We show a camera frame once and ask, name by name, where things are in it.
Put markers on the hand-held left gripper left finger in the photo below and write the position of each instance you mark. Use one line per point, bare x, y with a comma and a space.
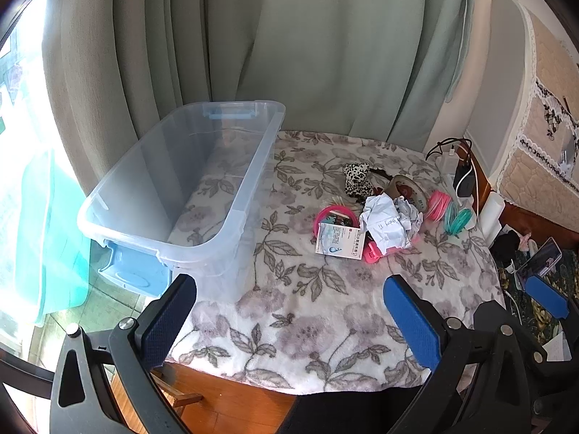
167, 318

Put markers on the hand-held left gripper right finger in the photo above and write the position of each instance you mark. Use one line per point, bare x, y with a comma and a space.
411, 321

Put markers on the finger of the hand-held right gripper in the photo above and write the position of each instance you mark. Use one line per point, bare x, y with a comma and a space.
547, 297

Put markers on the pink hair clip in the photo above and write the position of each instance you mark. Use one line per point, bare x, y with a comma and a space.
373, 253

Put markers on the large white paper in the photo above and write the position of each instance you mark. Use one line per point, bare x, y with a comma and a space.
384, 226

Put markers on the small white paper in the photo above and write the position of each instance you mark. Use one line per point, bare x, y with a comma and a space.
411, 217

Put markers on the white blue medicine box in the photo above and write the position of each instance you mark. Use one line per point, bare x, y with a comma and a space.
339, 242

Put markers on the clear plastic storage bin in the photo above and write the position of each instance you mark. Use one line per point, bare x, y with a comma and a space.
113, 199

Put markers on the round brown tin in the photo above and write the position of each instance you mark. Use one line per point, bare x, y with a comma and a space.
407, 187

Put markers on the pink round mirror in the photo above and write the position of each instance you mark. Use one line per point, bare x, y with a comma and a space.
323, 214

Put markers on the dark floral bedsheet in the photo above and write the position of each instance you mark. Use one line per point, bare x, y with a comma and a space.
538, 321

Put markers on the smartphone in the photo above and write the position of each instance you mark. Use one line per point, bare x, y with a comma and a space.
540, 260

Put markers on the black pouch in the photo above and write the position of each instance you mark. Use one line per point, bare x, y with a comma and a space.
504, 246

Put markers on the wooden nightstand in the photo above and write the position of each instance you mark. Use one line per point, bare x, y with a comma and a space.
533, 224

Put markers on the floral fleece blanket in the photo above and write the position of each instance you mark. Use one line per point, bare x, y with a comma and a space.
316, 325

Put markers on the black charger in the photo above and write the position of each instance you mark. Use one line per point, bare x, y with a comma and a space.
463, 178

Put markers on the teal plastic tub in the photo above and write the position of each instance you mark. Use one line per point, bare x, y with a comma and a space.
45, 235

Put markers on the black flower headband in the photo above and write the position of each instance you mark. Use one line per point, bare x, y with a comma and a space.
379, 172

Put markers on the leopard print bow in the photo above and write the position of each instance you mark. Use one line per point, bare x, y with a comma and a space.
353, 176

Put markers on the small white charger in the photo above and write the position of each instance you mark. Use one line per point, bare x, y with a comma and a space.
449, 160

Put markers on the quilted lace cover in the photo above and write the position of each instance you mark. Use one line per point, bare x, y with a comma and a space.
543, 99

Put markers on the white headboard panel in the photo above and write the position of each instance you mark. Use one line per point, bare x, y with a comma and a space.
493, 77

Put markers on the beige curtain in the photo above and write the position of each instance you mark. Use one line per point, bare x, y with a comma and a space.
90, 77

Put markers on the green curtain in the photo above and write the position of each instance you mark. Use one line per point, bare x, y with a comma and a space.
316, 54

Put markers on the wooden stool frame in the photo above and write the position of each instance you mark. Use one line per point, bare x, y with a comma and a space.
174, 389

